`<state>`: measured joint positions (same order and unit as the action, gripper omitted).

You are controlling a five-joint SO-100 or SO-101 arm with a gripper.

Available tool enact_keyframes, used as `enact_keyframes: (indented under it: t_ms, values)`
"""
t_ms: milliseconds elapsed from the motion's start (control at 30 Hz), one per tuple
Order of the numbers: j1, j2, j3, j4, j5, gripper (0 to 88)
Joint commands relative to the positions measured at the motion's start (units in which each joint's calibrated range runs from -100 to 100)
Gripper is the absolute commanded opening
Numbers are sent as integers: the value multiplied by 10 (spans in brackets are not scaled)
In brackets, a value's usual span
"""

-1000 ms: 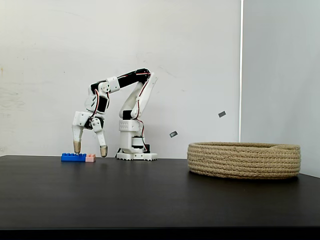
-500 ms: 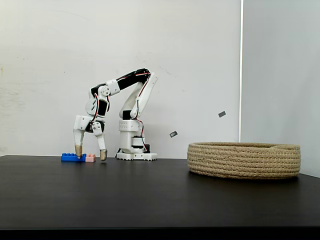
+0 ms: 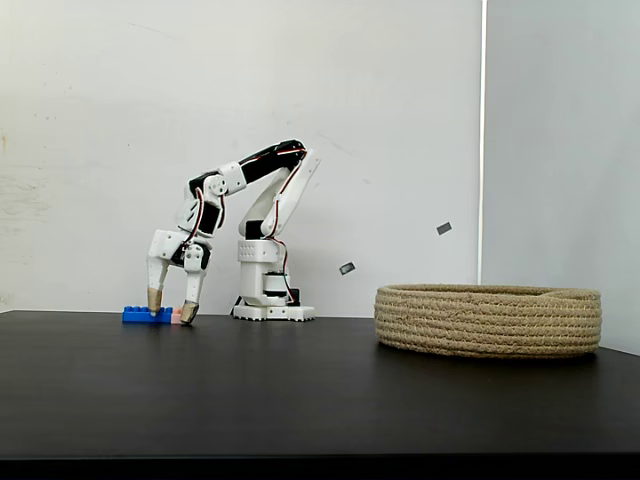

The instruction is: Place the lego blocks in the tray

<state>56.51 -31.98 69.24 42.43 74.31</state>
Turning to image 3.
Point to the small pink lego block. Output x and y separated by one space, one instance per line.
176 317

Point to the long blue lego block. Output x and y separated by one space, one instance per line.
137 316

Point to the grey tape piece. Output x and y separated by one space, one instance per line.
347 268
444 228

